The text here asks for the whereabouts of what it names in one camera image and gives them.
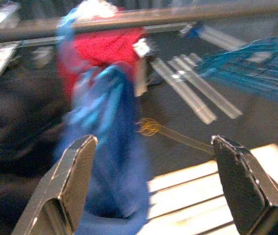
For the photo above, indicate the black metal clothes rack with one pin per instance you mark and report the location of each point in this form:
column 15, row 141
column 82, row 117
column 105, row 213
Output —
column 153, row 17

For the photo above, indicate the red garment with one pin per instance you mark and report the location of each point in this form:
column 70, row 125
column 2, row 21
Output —
column 104, row 46

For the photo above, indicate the white fluffy cloth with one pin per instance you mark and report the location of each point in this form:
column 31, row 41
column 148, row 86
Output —
column 97, row 11

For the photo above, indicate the bundle of blue hangers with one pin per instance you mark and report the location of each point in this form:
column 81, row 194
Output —
column 251, row 71

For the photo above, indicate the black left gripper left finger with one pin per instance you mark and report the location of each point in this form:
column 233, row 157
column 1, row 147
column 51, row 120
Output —
column 63, row 195

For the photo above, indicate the white hanging tag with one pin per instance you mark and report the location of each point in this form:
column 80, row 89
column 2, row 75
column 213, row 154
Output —
column 142, row 48

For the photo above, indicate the silver metal bar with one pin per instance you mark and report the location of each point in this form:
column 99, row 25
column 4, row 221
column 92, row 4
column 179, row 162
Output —
column 210, row 93
column 190, row 98

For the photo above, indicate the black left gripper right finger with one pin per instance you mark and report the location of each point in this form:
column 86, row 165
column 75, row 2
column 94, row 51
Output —
column 246, row 195

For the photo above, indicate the blue cloth garment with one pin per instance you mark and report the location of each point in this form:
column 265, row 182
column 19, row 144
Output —
column 119, row 147

